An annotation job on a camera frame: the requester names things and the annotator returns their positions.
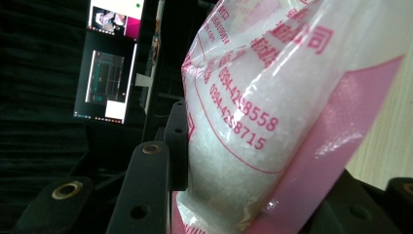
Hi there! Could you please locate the pink and white plastic bag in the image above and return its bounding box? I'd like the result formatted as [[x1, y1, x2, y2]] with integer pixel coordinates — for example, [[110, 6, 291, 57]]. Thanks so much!
[[169, 0, 413, 234]]

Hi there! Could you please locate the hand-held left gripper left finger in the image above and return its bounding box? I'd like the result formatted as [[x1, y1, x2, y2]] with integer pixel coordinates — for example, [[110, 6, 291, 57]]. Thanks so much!
[[105, 99, 191, 234]]

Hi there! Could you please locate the dark curtain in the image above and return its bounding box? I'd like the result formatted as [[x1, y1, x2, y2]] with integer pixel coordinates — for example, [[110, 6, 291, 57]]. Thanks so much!
[[0, 0, 91, 178]]

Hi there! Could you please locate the computer monitor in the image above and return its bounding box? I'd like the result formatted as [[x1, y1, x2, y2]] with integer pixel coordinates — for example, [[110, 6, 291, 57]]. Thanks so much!
[[72, 0, 146, 126]]

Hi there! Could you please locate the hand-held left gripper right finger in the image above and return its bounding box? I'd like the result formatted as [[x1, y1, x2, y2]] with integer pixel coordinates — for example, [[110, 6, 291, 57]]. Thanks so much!
[[303, 169, 407, 234]]

